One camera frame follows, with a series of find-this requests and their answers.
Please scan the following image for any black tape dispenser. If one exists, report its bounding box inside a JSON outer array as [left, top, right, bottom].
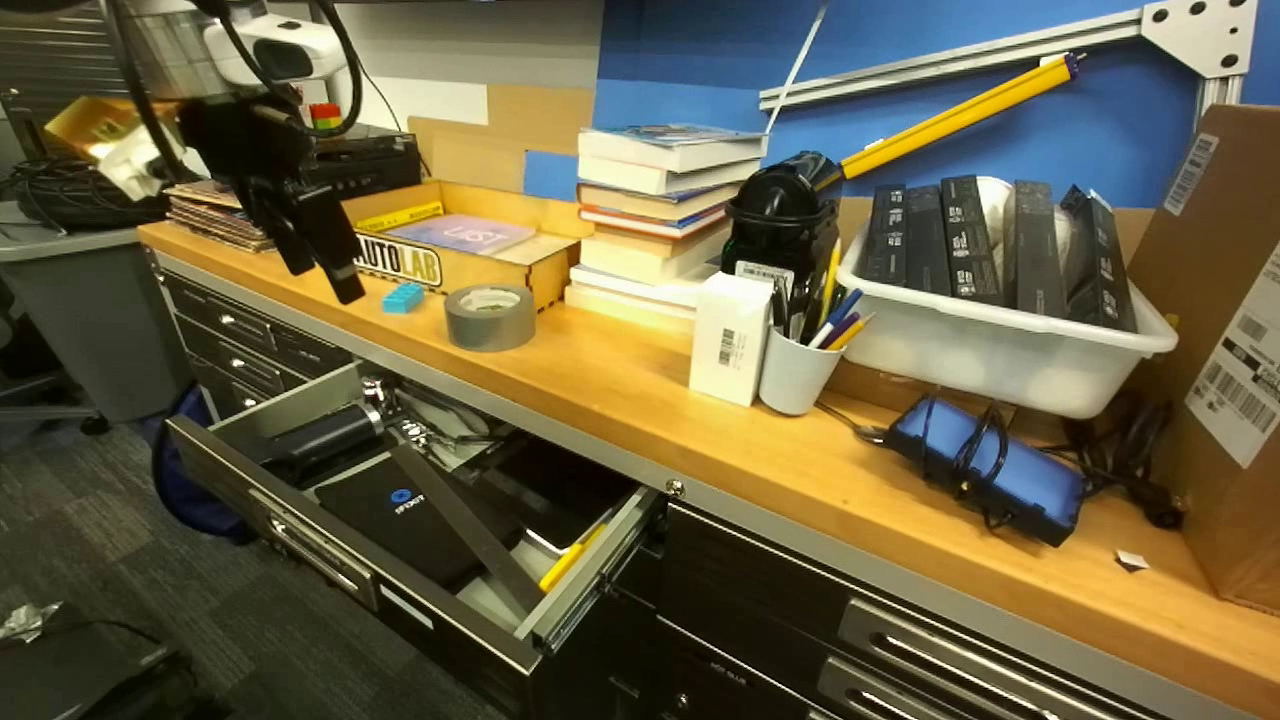
[[719, 149, 847, 290]]

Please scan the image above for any black iFixit case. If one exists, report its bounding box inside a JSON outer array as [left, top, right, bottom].
[[314, 450, 516, 593]]

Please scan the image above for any thin white rod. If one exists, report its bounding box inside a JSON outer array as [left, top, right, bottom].
[[760, 5, 833, 162]]

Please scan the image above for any thick white book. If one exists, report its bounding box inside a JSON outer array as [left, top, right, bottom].
[[578, 218, 727, 289]]

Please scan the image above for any yellow cardboard box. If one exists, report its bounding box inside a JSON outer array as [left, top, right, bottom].
[[36, 90, 173, 205]]

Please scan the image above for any grey side desk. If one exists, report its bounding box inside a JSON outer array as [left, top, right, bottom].
[[0, 195, 192, 433]]

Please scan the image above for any yellow metal bar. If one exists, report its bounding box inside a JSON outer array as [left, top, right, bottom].
[[838, 50, 1086, 183]]

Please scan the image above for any black keyboard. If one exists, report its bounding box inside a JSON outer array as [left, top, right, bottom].
[[13, 155, 173, 239]]

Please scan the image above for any white pen cup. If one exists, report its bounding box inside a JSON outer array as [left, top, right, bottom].
[[757, 319, 847, 419]]

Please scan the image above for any grey metal drawer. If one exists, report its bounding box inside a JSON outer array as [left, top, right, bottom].
[[159, 354, 666, 678]]

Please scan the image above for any white rectangular box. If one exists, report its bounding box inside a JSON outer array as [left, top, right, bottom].
[[686, 267, 782, 411]]

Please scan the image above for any white paperback book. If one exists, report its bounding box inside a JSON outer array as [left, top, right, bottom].
[[578, 153, 760, 205]]

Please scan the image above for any large white book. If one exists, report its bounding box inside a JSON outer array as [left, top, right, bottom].
[[566, 260, 714, 329]]

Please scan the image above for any flat steel bar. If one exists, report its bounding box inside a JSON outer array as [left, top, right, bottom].
[[385, 443, 549, 620]]

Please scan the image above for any glossy cover book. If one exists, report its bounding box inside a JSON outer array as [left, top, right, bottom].
[[578, 120, 768, 174]]

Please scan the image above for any brown edged book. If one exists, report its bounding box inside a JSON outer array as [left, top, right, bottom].
[[578, 179, 743, 226]]

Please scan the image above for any blue pen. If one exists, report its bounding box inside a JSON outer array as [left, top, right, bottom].
[[811, 284, 867, 354]]

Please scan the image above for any blue bag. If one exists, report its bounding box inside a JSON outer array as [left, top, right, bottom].
[[148, 385, 259, 545]]

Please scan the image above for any blue power adapter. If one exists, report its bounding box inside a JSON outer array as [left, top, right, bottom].
[[884, 392, 1093, 546]]

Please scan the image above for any stack of magazines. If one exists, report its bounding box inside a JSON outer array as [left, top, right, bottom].
[[163, 174, 281, 252]]

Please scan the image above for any cardboard box with labels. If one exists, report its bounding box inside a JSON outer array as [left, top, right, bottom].
[[1124, 101, 1280, 615]]

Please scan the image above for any black slim box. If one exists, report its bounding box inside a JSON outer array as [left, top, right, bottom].
[[854, 179, 918, 289], [1055, 183, 1145, 335], [901, 174, 960, 301], [999, 174, 1072, 322], [937, 172, 1010, 309]]

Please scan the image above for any grey duct tape roll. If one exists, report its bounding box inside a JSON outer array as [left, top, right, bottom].
[[439, 280, 541, 354]]

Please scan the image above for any blue toy brick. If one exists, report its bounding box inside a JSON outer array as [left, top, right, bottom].
[[380, 280, 429, 319]]

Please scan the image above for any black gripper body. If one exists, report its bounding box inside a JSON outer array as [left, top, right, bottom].
[[176, 90, 325, 208]]

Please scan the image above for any black equipment case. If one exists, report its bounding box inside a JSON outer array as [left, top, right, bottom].
[[314, 127, 429, 199]]

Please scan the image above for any black adapter cable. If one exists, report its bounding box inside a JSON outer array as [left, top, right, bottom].
[[1066, 397, 1194, 533]]

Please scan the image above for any purple UIST book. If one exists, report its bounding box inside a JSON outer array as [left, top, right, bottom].
[[385, 211, 541, 260]]

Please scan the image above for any yellow pencil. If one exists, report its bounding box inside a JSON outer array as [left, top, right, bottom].
[[818, 236, 847, 322]]

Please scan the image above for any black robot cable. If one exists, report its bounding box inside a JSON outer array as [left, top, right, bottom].
[[106, 0, 210, 179]]

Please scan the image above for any white plastic bin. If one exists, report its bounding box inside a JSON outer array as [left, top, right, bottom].
[[838, 236, 1183, 425]]

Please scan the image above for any aluminium rail with bracket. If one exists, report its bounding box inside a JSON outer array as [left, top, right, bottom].
[[757, 0, 1259, 120]]

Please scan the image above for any yellow handled tool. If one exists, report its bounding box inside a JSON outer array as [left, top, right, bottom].
[[537, 518, 612, 595]]

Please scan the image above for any thin tan book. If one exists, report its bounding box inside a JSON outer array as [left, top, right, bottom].
[[578, 199, 738, 246]]

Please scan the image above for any wooden Autolab tray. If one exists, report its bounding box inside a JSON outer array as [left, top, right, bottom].
[[340, 174, 583, 312]]

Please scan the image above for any black metal drawer cabinet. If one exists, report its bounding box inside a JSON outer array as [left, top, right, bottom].
[[156, 252, 1211, 720]]

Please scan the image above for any crumpled grey wrapper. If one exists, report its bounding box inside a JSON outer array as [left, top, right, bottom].
[[0, 595, 63, 650]]

